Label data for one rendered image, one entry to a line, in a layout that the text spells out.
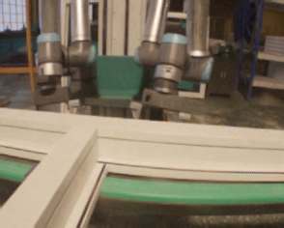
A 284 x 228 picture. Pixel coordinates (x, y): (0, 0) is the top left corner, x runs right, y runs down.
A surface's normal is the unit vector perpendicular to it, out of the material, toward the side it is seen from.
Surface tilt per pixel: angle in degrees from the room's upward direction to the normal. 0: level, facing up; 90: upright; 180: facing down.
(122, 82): 90
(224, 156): 90
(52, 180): 0
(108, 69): 90
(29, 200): 0
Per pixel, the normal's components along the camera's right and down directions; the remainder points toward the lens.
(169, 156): -0.11, 0.37
